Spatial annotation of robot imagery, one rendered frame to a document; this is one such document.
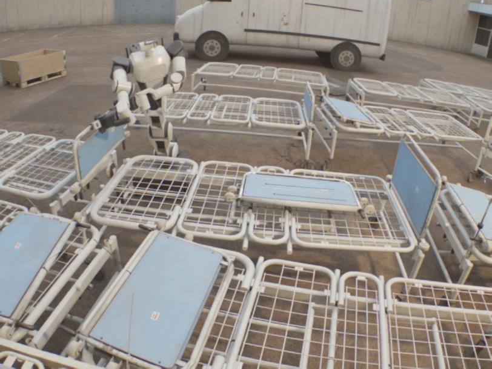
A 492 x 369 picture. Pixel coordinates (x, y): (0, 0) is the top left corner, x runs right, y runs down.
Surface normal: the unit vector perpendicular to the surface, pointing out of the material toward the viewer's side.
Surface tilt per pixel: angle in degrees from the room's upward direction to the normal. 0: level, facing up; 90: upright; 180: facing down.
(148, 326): 7
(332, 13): 88
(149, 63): 67
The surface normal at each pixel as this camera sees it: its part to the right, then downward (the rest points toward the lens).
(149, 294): 0.20, -0.86
